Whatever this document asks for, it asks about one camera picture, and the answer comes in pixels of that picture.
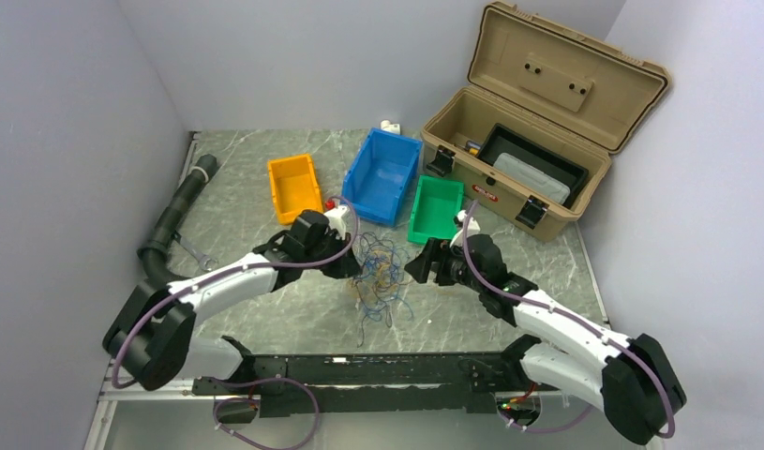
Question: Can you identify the white plastic fitting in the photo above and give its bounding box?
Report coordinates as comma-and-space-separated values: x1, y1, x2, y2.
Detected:
380, 120, 401, 135

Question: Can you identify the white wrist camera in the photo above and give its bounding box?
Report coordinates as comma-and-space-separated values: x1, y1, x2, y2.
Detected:
454, 209, 480, 236
324, 198, 350, 239

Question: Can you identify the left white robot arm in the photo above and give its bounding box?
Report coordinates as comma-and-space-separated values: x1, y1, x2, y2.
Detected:
102, 203, 360, 394

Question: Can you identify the grey plastic case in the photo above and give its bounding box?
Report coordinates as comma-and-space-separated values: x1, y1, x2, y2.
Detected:
492, 154, 570, 204

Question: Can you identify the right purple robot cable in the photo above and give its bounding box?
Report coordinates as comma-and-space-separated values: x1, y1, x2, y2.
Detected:
460, 198, 678, 441

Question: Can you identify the tan plastic toolbox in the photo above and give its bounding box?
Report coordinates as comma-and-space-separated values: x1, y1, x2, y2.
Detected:
421, 2, 671, 242

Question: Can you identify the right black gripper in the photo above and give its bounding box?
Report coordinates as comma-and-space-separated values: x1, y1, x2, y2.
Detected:
404, 237, 485, 293

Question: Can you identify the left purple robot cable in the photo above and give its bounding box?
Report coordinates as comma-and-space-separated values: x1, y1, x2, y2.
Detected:
111, 196, 360, 450

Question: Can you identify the silver wrench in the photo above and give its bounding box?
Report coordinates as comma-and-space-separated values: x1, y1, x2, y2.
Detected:
172, 231, 218, 272

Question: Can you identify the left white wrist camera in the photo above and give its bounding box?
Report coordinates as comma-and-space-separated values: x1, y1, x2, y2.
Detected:
324, 198, 350, 239

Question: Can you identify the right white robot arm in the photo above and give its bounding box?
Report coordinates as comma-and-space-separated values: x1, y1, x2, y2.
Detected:
405, 234, 687, 445

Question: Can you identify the blue plastic bin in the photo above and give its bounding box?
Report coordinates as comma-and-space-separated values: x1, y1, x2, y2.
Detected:
341, 128, 423, 227

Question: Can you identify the green plastic bin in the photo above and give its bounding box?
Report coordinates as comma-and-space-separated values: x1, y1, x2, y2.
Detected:
407, 175, 464, 245

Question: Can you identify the aluminium frame rail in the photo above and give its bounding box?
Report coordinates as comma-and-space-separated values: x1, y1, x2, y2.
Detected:
82, 130, 666, 450

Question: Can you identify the yellow blue battery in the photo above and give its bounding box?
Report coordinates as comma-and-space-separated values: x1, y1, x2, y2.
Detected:
465, 141, 481, 156

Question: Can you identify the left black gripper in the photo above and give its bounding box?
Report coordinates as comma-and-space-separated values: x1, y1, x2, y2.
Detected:
303, 231, 362, 279

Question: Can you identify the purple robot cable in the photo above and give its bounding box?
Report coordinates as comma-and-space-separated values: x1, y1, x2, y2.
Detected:
460, 198, 678, 441
111, 196, 360, 450

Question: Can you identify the black corrugated hose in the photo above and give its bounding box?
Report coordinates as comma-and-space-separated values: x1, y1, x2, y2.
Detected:
136, 154, 218, 287

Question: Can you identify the black toolbox tray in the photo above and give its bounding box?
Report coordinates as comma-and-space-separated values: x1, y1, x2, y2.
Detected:
477, 123, 589, 208

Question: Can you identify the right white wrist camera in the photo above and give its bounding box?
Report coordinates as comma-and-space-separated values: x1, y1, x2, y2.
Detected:
454, 209, 480, 236

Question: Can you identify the orange plastic bin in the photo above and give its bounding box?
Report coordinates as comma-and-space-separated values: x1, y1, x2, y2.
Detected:
267, 153, 323, 225

